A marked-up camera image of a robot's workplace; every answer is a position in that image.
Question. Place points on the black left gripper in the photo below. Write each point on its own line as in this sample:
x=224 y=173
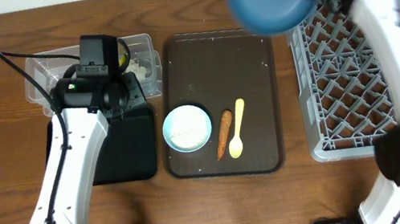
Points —
x=138 y=95

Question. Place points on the white paper napkin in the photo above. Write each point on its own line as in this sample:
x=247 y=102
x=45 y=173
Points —
x=137 y=70

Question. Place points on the colourful snack wrapper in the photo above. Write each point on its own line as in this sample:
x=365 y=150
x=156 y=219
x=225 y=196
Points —
x=123 y=58

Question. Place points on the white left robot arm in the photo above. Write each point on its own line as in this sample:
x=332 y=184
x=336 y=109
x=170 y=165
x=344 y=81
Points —
x=94 y=96

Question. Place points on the clear plastic waste bin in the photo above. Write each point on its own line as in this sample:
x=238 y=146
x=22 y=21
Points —
x=47 y=72

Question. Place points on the grey dishwasher rack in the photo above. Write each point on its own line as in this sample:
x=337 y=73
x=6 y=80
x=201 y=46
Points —
x=343 y=96

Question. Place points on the black tray bin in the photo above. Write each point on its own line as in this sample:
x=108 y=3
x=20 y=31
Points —
x=106 y=153

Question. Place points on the light blue rice bowl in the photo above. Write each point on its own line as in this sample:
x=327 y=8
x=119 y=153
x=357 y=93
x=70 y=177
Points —
x=186 y=128

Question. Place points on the dark brown serving tray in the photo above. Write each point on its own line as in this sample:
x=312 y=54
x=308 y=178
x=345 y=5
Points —
x=212 y=70

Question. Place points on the orange carrot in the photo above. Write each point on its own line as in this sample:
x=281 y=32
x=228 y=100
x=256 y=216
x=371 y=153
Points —
x=224 y=128

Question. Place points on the yellow plastic spoon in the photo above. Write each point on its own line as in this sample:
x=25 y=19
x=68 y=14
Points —
x=236 y=144

